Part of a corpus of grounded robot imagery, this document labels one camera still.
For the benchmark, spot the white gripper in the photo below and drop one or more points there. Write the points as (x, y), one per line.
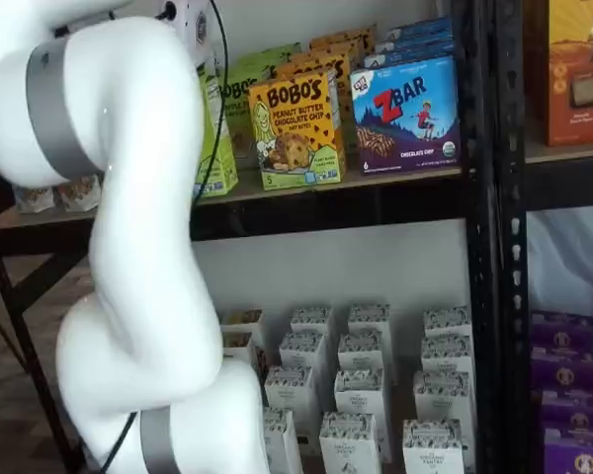
(195, 27)

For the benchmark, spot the green Bobo's apple pie box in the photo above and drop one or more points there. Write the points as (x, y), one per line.
(279, 49)
(226, 170)
(262, 64)
(242, 94)

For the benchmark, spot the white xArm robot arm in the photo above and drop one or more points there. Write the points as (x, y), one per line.
(138, 222)

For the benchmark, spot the yellow Bobo's peanut butter box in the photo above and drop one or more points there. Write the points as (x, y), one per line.
(333, 66)
(336, 49)
(296, 133)
(346, 35)

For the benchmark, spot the black metal shelf rack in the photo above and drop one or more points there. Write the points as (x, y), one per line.
(326, 207)
(511, 247)

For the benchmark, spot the blue purple ZBar box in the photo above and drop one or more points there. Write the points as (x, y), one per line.
(410, 53)
(420, 27)
(415, 40)
(405, 118)

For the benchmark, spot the wooden shelf board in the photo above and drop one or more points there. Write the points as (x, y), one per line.
(573, 152)
(39, 221)

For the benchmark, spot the white yellow granola box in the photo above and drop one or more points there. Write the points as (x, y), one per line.
(244, 321)
(239, 348)

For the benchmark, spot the white organic pasta box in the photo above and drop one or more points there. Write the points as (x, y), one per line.
(312, 321)
(301, 351)
(447, 325)
(348, 444)
(369, 320)
(360, 351)
(282, 442)
(360, 392)
(444, 397)
(447, 356)
(435, 449)
(287, 390)

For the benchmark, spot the large orange snack box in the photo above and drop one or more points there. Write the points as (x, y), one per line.
(580, 74)

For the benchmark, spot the purple snack box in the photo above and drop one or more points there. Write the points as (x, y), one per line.
(580, 456)
(566, 368)
(578, 414)
(563, 328)

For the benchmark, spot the granola bag red label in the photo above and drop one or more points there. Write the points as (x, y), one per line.
(79, 193)

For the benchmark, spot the translucent plastic sheet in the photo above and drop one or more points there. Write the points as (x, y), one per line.
(568, 261)

